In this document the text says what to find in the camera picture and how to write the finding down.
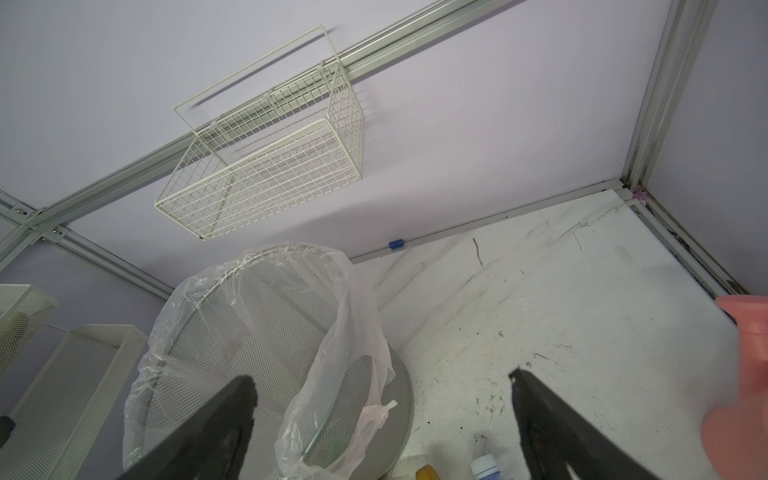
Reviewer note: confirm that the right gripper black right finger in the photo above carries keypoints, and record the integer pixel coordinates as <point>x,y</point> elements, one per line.
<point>558,443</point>

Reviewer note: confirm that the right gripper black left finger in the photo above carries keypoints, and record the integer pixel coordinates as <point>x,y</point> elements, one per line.
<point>211,444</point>

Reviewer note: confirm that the white cap clear bottle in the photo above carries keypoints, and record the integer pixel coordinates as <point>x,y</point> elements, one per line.
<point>485,468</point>

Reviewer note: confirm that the white mesh lower shelf tray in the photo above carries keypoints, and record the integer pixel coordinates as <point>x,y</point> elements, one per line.
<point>59,417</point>

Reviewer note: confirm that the white mesh shelf tray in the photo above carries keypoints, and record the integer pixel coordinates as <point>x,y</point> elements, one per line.
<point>24,310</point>
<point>59,417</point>

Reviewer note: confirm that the pink plastic watering can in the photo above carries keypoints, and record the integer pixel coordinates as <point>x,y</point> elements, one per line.
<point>734,437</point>

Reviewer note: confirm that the white mesh upper shelf tray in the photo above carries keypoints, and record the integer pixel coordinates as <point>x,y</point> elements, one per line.
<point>24,310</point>

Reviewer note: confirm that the white wire wall basket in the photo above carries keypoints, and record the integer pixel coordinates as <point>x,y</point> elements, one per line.
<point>284,129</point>

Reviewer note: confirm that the aluminium frame corner post right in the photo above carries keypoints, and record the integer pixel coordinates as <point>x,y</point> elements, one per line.
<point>683,33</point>

